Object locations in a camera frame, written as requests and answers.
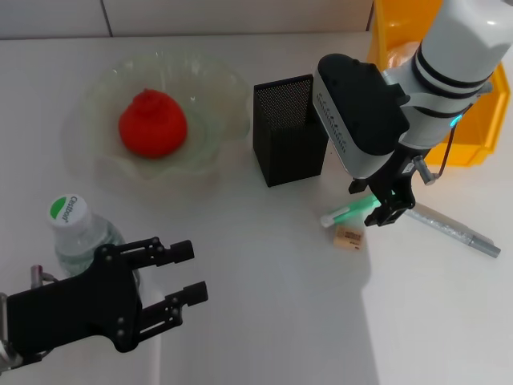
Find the green pen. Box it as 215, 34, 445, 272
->
320, 194, 381, 228

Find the silver glitter pen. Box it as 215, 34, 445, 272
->
403, 202, 502, 260

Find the clear green-label water bottle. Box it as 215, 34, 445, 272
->
48, 195, 141, 282

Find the white paper ball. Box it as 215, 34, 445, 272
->
386, 42, 420, 68

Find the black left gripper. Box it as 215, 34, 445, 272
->
6, 236, 209, 355

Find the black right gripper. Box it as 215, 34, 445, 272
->
347, 144, 432, 229

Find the yellow plastic bin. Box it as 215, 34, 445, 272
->
366, 0, 513, 166

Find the left arm connector cable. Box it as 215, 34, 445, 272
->
30, 264, 58, 288

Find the black mesh pen holder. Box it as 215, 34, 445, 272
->
252, 73, 330, 188

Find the right arm connector cable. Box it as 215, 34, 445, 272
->
414, 115, 458, 186

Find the red-orange fruit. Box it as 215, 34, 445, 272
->
118, 88, 188, 158

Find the arm connector cable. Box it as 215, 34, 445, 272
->
30, 264, 58, 288
414, 115, 458, 186

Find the green glass fruit plate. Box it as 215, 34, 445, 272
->
63, 51, 252, 186

